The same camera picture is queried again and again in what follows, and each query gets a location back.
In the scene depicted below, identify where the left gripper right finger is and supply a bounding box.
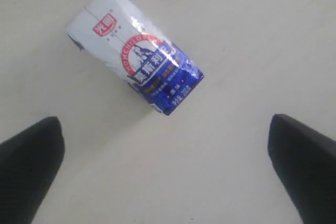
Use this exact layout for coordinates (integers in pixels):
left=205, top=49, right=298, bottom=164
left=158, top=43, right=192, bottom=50
left=267, top=114, right=335, bottom=223

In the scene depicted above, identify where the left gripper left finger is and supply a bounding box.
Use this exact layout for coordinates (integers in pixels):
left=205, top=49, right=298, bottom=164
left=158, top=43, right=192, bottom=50
left=1, top=116, right=65, bottom=223

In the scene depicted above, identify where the blue white milk carton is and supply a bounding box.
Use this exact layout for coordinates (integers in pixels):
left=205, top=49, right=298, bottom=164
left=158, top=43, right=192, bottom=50
left=66, top=0, right=204, bottom=115

